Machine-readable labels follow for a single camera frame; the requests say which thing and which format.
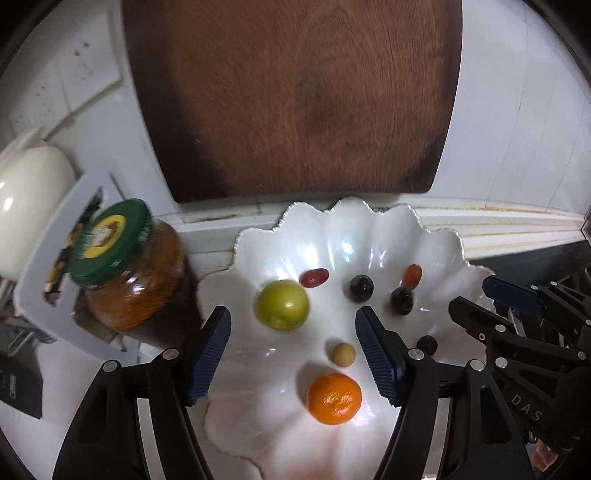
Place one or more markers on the glass jar with green lid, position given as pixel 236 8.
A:
pixel 138 286

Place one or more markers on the yellow-green round plum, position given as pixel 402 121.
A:
pixel 282 304

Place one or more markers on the orange mandarin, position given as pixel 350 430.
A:
pixel 334 398

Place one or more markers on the brown wooden cutting board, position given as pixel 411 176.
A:
pixel 295 92

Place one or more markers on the white scalloped bowl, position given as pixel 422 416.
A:
pixel 346 230

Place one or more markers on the white cutting board holder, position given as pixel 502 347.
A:
pixel 37 295

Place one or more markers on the black knife block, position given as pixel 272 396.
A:
pixel 18 387

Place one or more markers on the white wall socket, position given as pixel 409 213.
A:
pixel 39 104
pixel 87 69

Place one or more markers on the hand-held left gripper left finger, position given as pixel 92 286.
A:
pixel 210 355

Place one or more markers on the brown longan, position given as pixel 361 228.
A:
pixel 343 354

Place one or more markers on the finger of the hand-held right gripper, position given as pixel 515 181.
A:
pixel 510 290
pixel 475 323

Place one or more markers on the cream ceramic pot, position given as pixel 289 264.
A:
pixel 32 194

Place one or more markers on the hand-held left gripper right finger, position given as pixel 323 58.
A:
pixel 376 355

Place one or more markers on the blueberry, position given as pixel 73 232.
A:
pixel 426 345

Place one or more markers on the dark cherry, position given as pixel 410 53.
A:
pixel 361 288
pixel 401 300

